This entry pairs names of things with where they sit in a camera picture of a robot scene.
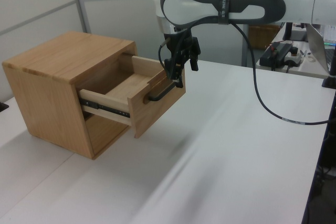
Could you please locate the long black arm cable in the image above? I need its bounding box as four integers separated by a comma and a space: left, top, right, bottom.
230, 21, 330, 126

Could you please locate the white desk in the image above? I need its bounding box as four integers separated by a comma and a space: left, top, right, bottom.
258, 39, 332, 79

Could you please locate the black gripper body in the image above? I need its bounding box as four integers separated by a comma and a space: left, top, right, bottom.
163, 30, 194, 65

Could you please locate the emergency stop button box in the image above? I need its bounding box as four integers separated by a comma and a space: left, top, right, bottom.
284, 46, 303, 68

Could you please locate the wooden cabinet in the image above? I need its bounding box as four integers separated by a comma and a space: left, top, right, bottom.
2, 30, 138, 161

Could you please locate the black power supply box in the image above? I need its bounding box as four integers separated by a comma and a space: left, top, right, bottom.
259, 42, 293, 68

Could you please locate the silver laptop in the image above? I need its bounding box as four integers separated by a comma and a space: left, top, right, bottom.
305, 23, 336, 74

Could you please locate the black cable strap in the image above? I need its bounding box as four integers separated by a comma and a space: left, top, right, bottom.
218, 0, 235, 25

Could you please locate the brown cardboard box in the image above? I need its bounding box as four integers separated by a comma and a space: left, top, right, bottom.
247, 24, 282, 50

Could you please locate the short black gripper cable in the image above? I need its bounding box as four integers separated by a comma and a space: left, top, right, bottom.
157, 38, 172, 65

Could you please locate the grey partition post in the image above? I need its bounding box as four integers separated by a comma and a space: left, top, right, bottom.
70, 0, 91, 35

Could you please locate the wooden drawer with black handle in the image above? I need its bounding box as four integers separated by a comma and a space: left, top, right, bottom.
78, 54, 187, 139

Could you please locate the black monitor pole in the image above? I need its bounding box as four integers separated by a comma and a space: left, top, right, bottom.
282, 22, 294, 42

